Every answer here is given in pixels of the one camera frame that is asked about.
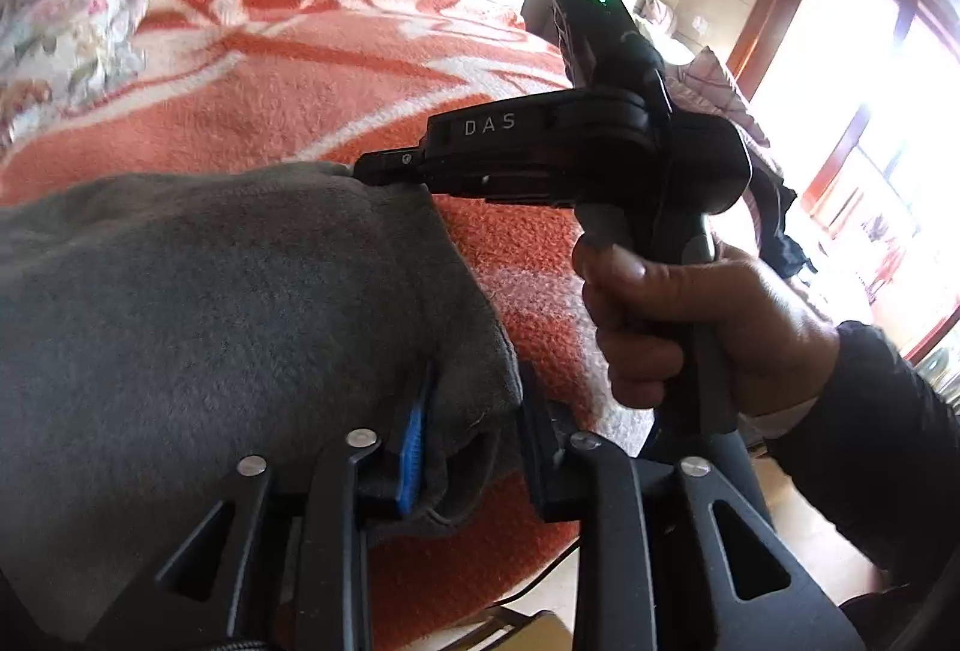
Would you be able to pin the dark cloth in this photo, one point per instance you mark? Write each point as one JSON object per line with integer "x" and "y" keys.
{"x": 784, "y": 238}

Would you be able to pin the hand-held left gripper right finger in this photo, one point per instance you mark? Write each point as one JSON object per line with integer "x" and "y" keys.
{"x": 541, "y": 448}

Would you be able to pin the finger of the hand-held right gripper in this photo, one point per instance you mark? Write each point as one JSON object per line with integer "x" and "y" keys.
{"x": 386, "y": 166}

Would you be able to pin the person's right forearm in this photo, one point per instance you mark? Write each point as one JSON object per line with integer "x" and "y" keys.
{"x": 885, "y": 456}

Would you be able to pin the floral quilt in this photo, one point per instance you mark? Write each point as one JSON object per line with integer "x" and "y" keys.
{"x": 60, "y": 43}

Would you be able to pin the white wall socket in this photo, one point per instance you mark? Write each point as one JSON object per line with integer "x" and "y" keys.
{"x": 701, "y": 25}

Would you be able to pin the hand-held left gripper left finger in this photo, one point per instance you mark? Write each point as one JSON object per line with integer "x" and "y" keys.
{"x": 411, "y": 463}

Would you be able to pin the grey fleece pants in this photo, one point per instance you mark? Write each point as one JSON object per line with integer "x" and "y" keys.
{"x": 225, "y": 321}

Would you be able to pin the orange and white blanket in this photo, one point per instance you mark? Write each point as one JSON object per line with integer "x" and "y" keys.
{"x": 300, "y": 96}

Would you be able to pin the person's right hand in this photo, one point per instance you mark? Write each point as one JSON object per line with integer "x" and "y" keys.
{"x": 712, "y": 336}

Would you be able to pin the tan wooden board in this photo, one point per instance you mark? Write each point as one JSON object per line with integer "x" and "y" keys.
{"x": 529, "y": 628}

